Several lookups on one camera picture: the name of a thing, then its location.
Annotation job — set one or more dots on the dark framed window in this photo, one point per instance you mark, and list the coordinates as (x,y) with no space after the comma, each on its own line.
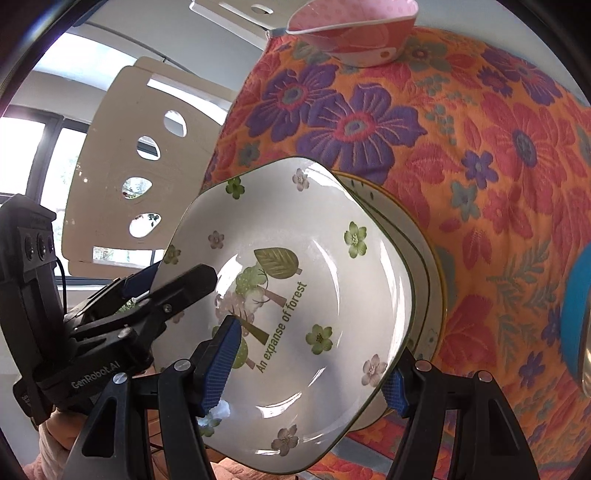
(27,152)

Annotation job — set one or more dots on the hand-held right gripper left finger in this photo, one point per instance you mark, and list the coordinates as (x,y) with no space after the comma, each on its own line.
(224,364)

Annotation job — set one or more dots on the white square tree-print plate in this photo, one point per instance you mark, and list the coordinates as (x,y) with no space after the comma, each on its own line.
(323,258)
(421,295)

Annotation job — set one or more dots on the round blue-flower plate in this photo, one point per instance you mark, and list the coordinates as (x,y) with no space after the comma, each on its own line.
(437,300)

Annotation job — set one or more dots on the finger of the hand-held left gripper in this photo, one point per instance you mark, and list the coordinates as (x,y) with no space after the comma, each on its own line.
(138,282)
(184,288)

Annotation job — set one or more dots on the blue steel bowl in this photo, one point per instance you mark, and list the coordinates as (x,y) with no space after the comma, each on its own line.
(575,314)

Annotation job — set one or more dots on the orange floral quilted mat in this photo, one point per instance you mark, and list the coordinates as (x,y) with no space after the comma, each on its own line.
(485,184)

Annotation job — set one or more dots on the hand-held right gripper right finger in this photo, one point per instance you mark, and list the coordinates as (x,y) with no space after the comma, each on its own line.
(397,392)

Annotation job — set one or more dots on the white chair with holes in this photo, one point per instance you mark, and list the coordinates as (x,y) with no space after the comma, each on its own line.
(106,152)
(221,7)

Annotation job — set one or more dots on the pink dotted bowl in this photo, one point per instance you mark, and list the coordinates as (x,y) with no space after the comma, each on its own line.
(360,41)

